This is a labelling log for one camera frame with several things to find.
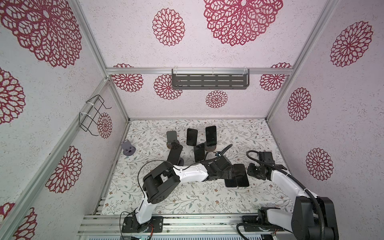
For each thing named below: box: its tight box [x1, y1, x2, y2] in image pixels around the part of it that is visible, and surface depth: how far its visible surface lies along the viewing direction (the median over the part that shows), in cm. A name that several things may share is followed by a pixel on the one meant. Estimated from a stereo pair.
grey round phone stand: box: [121, 139, 136, 156], surface depth 99 cm
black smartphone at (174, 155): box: [167, 144, 183, 166], surface depth 92 cm
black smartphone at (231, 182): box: [224, 178, 238, 187], surface depth 89 cm
